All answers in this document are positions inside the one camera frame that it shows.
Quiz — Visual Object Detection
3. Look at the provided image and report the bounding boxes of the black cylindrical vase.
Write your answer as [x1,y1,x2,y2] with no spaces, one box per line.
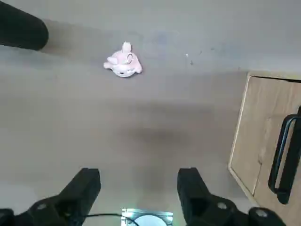
[0,0,49,51]

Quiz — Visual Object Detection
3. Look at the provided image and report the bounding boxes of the black metal hanger bar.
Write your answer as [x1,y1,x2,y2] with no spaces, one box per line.
[268,105,301,205]

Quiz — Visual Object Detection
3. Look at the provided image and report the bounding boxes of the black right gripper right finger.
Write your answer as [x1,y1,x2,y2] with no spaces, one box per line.
[177,167,286,226]

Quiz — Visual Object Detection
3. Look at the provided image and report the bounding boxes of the plain black arm cable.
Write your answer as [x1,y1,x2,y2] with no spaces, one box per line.
[85,212,136,223]

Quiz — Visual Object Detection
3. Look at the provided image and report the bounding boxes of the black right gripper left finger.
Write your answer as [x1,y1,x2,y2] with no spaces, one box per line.
[0,167,102,226]

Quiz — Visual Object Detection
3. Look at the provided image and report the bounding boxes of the pink plush doll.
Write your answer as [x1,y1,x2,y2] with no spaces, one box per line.
[103,41,143,78]

